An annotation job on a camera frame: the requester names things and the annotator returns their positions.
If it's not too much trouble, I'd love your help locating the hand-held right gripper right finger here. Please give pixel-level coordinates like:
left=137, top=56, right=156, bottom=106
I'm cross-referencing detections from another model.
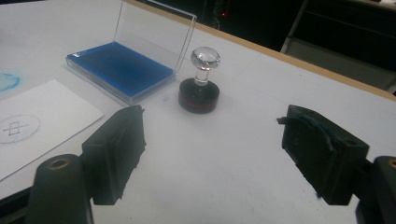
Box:
left=276, top=105, right=370, bottom=206

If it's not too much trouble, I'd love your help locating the blue ink pad clear case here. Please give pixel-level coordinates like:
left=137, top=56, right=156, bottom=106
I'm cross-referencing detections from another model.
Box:
left=64, top=0, right=198, bottom=105

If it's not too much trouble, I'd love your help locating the black stamp clear knob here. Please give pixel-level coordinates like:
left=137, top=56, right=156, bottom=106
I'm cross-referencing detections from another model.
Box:
left=177, top=46, right=222, bottom=115

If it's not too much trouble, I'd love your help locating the black equipment with red light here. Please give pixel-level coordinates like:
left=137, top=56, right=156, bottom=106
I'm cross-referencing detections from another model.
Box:
left=199, top=0, right=244, bottom=31

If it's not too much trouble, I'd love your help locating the white paper sheet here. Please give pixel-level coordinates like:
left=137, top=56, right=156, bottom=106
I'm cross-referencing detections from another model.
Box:
left=0, top=78, right=105, bottom=181

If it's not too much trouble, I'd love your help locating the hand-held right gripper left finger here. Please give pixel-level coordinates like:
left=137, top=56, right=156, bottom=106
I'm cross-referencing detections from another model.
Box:
left=81, top=105, right=147, bottom=206

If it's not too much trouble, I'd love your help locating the white table cover board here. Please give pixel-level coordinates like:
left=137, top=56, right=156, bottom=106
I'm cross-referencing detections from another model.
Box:
left=0, top=0, right=396, bottom=224

